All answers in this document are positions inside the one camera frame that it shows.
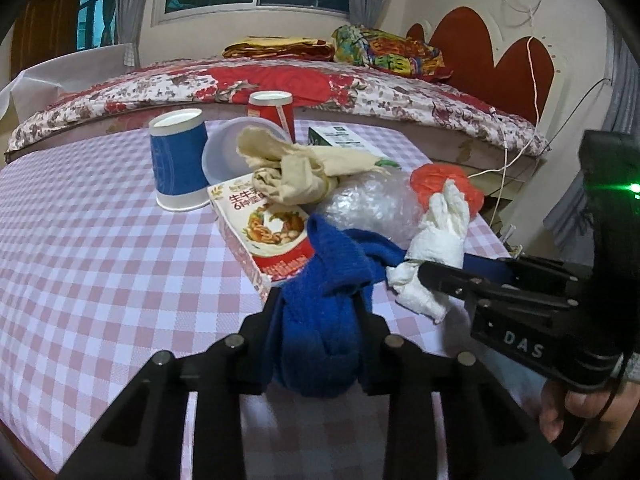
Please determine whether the bed with floral cover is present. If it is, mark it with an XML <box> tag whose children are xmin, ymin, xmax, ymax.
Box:
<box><xmin>6</xmin><ymin>56</ymin><xmax>549</xmax><ymax>162</ymax></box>

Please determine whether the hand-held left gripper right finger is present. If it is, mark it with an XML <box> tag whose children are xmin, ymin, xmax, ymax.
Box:
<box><xmin>352</xmin><ymin>292</ymin><xmax>576</xmax><ymax>480</ymax></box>

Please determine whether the black cable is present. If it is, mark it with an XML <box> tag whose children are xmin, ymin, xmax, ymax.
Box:
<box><xmin>546</xmin><ymin>77</ymin><xmax>614</xmax><ymax>147</ymax></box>

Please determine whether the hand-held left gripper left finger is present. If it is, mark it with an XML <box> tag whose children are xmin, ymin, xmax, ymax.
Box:
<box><xmin>60</xmin><ymin>286</ymin><xmax>286</xmax><ymax>480</ymax></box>

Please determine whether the colourful patterned pillow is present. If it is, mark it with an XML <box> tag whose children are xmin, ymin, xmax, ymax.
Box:
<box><xmin>331</xmin><ymin>25</ymin><xmax>447</xmax><ymax>82</ymax></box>

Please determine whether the white tissue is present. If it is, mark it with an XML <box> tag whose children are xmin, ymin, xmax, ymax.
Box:
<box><xmin>386</xmin><ymin>179</ymin><xmax>472</xmax><ymax>324</ymax></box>

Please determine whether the red printed carton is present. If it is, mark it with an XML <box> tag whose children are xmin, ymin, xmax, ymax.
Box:
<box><xmin>207</xmin><ymin>176</ymin><xmax>317</xmax><ymax>303</ymax></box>

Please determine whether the beige crumpled cloth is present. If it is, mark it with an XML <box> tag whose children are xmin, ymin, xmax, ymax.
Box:
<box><xmin>236</xmin><ymin>126</ymin><xmax>377</xmax><ymax>207</ymax></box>

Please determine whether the red paper cup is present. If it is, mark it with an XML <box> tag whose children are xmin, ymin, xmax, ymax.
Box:
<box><xmin>247</xmin><ymin>90</ymin><xmax>296</xmax><ymax>143</ymax></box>

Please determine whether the balcony glass door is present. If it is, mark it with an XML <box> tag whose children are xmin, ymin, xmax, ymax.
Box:
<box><xmin>76</xmin><ymin>0</ymin><xmax>121</xmax><ymax>52</ymax></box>

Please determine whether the green white milk carton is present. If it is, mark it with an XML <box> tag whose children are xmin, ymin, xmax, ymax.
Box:
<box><xmin>307</xmin><ymin>124</ymin><xmax>392</xmax><ymax>162</ymax></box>

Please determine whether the grey patterned curtain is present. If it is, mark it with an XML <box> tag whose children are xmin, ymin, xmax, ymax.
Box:
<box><xmin>542</xmin><ymin>10</ymin><xmax>640</xmax><ymax>243</ymax></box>

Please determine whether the pink checkered tablecloth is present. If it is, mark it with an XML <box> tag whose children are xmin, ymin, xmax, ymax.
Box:
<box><xmin>0</xmin><ymin>120</ymin><xmax>516</xmax><ymax>480</ymax></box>

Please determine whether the red scalloped headboard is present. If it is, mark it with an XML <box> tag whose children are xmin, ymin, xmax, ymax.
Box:
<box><xmin>405</xmin><ymin>6</ymin><xmax>557</xmax><ymax>125</ymax></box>

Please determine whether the brown wooden door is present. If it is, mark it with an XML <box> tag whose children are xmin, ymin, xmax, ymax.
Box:
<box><xmin>10</xmin><ymin>0</ymin><xmax>85</xmax><ymax>70</ymax></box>

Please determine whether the person's right hand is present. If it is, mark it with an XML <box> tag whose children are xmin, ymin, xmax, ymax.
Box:
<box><xmin>539</xmin><ymin>372</ymin><xmax>640</xmax><ymax>457</ymax></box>

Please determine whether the orange plastic bag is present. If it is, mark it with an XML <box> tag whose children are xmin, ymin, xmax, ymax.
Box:
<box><xmin>409</xmin><ymin>162</ymin><xmax>485</xmax><ymax>222</ymax></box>

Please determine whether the blue paper cup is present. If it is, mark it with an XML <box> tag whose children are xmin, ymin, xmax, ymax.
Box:
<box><xmin>148</xmin><ymin>108</ymin><xmax>211</xmax><ymax>212</ymax></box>
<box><xmin>201</xmin><ymin>116</ymin><xmax>292</xmax><ymax>187</ymax></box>

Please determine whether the white cable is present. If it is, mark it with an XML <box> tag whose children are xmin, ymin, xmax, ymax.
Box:
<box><xmin>467</xmin><ymin>0</ymin><xmax>548</xmax><ymax>227</ymax></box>

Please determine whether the blue knit cloth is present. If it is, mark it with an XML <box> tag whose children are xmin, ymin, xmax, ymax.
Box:
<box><xmin>264</xmin><ymin>214</ymin><xmax>417</xmax><ymax>400</ymax></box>

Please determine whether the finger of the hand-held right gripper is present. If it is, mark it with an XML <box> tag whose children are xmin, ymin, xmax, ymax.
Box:
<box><xmin>464</xmin><ymin>253</ymin><xmax>595</xmax><ymax>285</ymax></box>
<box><xmin>417</xmin><ymin>261</ymin><xmax>577</xmax><ymax>311</ymax></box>

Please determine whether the folded yellow red blanket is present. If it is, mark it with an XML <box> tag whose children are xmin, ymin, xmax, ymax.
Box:
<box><xmin>222</xmin><ymin>35</ymin><xmax>337</xmax><ymax>62</ymax></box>

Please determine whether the clear bubble wrap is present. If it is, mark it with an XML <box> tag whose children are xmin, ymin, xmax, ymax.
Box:
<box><xmin>314</xmin><ymin>169</ymin><xmax>427</xmax><ymax>256</ymax></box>

